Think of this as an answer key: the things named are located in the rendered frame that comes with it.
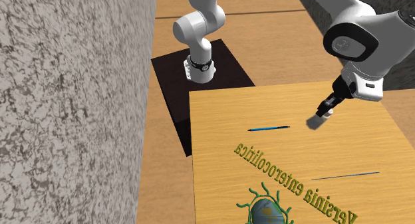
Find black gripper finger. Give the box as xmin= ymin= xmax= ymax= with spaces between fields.
xmin=316 ymin=92 xmax=342 ymax=118

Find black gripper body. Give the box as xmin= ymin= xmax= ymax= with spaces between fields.
xmin=331 ymin=74 xmax=355 ymax=100

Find wooden table with green print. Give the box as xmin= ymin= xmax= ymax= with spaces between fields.
xmin=189 ymin=80 xmax=415 ymax=224

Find blue pen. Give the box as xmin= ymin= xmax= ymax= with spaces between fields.
xmin=247 ymin=126 xmax=291 ymax=132

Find thin dark pencil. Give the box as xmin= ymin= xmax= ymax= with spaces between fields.
xmin=311 ymin=171 xmax=381 ymax=181

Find dark robot stand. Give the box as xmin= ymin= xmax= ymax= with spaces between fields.
xmin=150 ymin=39 xmax=256 ymax=158

